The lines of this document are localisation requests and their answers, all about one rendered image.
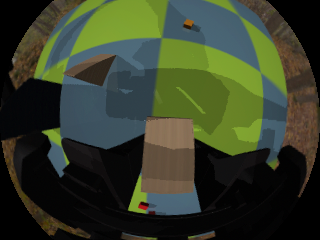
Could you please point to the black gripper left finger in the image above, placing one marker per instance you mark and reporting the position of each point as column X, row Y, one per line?
column 119, row 166

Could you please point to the small orange block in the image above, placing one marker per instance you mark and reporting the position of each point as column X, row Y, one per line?
column 188, row 24

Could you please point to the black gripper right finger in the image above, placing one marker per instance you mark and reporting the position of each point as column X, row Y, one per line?
column 215, row 171

